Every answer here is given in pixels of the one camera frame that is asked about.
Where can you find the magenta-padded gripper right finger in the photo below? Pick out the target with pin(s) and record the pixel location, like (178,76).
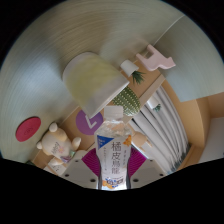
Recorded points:
(148,171)

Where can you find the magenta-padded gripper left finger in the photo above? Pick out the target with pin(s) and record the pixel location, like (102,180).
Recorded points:
(78,171)

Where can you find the clear plastic drink bottle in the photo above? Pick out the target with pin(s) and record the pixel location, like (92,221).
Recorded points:
(113,156)

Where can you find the beige plush mouse toy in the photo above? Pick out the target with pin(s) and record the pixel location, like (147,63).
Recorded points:
(56,143)

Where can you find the wooden back ledge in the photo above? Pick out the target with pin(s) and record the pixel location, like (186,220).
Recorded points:
(71,129)

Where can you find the light grey curtain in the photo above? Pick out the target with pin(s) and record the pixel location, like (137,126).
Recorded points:
(160,130)

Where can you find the flat round red coaster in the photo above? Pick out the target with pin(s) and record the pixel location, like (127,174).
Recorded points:
(28,129)

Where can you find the grey-green desk divider panel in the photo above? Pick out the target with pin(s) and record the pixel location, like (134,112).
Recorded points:
(196,56)

